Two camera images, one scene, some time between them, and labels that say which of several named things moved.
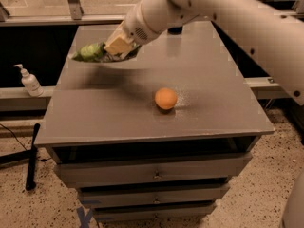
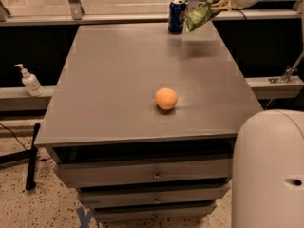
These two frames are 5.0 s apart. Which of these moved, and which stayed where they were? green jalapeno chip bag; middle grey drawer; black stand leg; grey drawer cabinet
Moved: green jalapeno chip bag
Stayed: middle grey drawer; black stand leg; grey drawer cabinet
